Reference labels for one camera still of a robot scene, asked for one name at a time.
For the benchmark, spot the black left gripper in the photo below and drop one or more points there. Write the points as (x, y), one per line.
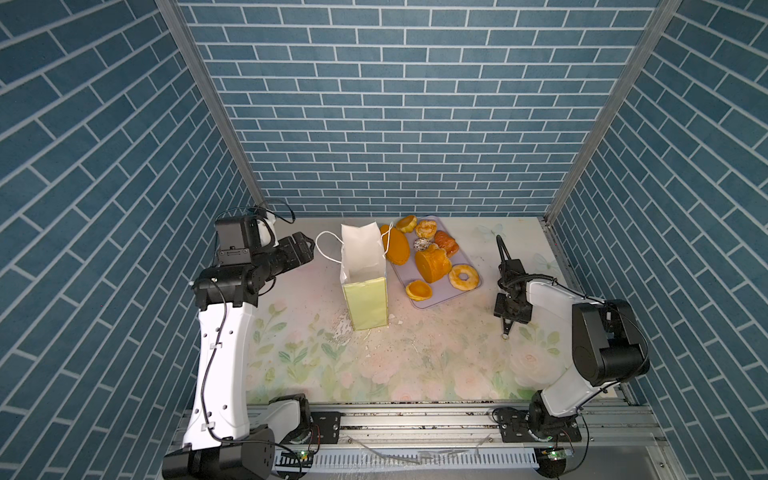
(304, 253)

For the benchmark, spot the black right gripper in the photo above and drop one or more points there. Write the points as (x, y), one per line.
(521, 317)

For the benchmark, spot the green floral paper bag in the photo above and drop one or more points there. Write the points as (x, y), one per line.
(363, 273)

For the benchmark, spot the large orange loaf chunk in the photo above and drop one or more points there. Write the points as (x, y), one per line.
(432, 264)

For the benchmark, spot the metal tongs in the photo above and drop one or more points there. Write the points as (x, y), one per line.
(507, 326)

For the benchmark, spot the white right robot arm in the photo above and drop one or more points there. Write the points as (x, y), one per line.
(607, 348)

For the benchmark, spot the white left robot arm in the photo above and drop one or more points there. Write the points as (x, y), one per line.
(220, 442)

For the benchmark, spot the long oval orange bread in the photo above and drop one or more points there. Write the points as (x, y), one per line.
(396, 245)

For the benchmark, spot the lilac plastic tray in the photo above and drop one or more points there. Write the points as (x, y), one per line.
(447, 276)

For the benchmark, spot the brown croissant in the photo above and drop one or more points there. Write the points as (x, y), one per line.
(446, 242)

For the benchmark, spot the orange egg tart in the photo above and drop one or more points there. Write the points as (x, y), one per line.
(419, 290)

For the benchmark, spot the white chocolate drizzle donut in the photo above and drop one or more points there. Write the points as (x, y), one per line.
(421, 244)

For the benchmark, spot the pale puff pastry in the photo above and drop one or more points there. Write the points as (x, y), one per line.
(426, 229)

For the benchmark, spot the yellow tart shell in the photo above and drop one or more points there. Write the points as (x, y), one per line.
(407, 224)

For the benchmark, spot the plain ring donut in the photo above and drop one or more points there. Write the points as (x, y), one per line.
(464, 277)

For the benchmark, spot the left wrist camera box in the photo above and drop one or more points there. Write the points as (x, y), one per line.
(240, 238)

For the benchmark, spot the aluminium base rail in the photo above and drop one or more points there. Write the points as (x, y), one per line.
(618, 441)

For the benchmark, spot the white vented cable duct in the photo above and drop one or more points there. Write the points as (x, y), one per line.
(343, 461)

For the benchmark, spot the aluminium left corner post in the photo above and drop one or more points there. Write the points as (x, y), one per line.
(174, 19)

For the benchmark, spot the aluminium corner post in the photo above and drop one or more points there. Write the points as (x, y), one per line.
(657, 24)
(174, 19)

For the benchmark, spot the aluminium right corner post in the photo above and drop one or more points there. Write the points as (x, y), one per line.
(657, 24)

